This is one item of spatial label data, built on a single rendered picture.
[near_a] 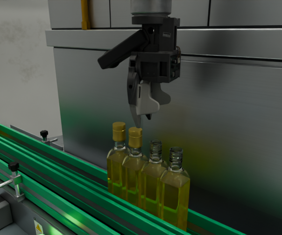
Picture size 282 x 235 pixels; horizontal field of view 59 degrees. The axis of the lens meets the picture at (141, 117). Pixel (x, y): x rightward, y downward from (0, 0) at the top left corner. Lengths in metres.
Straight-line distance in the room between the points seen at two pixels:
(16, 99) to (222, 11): 3.07
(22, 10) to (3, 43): 0.44
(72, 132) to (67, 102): 0.13
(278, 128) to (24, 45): 3.11
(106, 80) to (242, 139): 0.48
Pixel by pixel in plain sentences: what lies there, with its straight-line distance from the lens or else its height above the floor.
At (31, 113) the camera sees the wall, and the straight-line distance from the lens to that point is 3.54.
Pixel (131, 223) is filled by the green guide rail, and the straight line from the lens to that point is 0.68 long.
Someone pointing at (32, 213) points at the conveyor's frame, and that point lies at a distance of 0.87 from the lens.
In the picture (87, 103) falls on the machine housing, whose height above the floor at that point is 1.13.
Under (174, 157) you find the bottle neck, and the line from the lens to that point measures 0.56.
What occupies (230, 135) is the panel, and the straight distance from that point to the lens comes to 0.64.
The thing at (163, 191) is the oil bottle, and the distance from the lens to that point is 0.60.
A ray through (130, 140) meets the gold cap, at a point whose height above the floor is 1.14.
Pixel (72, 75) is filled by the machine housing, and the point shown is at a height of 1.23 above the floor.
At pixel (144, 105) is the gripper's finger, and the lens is 0.48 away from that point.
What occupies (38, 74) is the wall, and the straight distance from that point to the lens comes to 3.46.
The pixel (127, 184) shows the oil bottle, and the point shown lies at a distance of 0.67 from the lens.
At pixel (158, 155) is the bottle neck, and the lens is 0.60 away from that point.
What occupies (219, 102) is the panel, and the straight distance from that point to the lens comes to 0.62.
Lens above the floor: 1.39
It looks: 19 degrees down
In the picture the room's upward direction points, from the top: straight up
